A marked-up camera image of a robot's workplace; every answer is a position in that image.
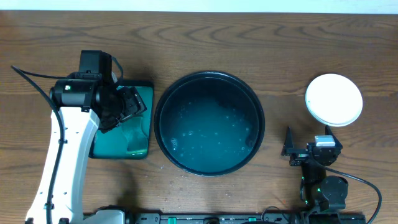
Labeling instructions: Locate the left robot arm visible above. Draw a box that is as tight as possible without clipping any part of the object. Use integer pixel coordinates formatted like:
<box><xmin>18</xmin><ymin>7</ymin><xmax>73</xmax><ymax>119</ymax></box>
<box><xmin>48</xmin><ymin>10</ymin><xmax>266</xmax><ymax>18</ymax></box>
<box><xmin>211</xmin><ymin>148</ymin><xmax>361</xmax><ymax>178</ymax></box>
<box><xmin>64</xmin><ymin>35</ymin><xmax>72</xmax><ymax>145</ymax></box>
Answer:
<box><xmin>25</xmin><ymin>50</ymin><xmax>147</xmax><ymax>223</ymax></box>

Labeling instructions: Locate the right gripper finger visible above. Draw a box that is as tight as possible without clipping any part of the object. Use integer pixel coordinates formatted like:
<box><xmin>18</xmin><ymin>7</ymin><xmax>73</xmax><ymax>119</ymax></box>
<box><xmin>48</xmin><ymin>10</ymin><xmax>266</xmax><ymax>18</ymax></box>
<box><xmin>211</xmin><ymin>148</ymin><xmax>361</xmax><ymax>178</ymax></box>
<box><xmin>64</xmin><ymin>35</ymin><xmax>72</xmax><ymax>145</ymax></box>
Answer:
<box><xmin>281</xmin><ymin>126</ymin><xmax>294</xmax><ymax>156</ymax></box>
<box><xmin>325</xmin><ymin>125</ymin><xmax>335</xmax><ymax>139</ymax></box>

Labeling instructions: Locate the black rectangular tray green water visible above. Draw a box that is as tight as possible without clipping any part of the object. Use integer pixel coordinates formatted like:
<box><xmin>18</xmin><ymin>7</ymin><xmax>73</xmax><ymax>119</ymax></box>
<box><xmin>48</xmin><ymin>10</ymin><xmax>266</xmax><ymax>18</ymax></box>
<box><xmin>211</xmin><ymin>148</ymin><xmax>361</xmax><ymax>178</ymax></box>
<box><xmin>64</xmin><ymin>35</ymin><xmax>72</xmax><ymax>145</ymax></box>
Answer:
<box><xmin>89</xmin><ymin>80</ymin><xmax>154</xmax><ymax>160</ymax></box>

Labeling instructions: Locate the white plate green stain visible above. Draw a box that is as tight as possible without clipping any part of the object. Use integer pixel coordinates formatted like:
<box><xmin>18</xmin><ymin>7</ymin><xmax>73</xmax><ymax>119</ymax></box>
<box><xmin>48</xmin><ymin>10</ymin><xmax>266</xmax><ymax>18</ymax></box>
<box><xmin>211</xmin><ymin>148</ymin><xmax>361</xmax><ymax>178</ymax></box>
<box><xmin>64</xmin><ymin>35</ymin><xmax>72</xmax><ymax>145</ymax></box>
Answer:
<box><xmin>305</xmin><ymin>73</ymin><xmax>363</xmax><ymax>127</ymax></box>

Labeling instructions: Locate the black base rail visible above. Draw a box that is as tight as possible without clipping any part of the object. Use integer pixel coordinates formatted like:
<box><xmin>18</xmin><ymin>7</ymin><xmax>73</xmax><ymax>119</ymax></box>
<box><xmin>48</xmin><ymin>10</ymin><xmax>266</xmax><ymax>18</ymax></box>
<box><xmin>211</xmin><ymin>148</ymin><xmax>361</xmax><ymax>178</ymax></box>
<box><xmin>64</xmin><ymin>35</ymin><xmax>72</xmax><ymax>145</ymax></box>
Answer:
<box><xmin>83</xmin><ymin>212</ymin><xmax>367</xmax><ymax>224</ymax></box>

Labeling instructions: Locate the black round tray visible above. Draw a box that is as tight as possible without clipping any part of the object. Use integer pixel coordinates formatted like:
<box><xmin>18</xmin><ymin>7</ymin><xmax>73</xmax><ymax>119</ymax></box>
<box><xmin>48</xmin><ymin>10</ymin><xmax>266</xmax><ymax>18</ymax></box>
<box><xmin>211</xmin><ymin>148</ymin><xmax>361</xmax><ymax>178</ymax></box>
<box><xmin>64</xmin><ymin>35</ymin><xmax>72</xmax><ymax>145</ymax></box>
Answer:
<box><xmin>154</xmin><ymin>71</ymin><xmax>266</xmax><ymax>176</ymax></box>

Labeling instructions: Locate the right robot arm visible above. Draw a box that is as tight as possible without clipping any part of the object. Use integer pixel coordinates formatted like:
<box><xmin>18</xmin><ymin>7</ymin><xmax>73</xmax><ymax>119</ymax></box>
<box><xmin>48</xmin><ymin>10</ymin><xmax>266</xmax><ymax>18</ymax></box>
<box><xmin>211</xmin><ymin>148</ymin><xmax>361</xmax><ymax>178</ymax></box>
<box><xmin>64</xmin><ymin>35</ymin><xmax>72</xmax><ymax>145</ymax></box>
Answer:
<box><xmin>281</xmin><ymin>126</ymin><xmax>348</xmax><ymax>216</ymax></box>

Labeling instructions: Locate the green yellow sponge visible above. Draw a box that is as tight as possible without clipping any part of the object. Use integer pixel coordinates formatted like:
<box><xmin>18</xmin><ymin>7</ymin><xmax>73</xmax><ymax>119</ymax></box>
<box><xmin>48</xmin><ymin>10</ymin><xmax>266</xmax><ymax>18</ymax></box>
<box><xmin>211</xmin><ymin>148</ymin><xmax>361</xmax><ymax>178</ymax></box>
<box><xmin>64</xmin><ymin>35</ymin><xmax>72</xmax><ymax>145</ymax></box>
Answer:
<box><xmin>126</xmin><ymin>149</ymin><xmax>148</xmax><ymax>159</ymax></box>

